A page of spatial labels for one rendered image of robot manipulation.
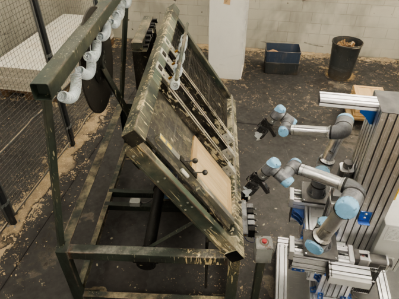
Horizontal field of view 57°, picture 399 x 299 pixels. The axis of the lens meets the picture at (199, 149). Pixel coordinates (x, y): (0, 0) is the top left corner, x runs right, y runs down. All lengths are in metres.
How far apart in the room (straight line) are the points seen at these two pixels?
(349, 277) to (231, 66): 4.60
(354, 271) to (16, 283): 2.91
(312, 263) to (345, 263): 0.21
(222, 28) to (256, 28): 1.55
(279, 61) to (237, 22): 1.13
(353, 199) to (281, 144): 3.13
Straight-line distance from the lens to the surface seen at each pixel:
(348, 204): 2.11
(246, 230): 3.05
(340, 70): 6.92
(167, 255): 2.83
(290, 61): 6.87
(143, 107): 2.22
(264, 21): 7.70
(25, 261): 4.11
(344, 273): 2.70
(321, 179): 2.27
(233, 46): 6.40
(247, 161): 4.81
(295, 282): 3.48
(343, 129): 2.65
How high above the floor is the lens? 3.09
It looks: 39 degrees down
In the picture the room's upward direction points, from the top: straight up
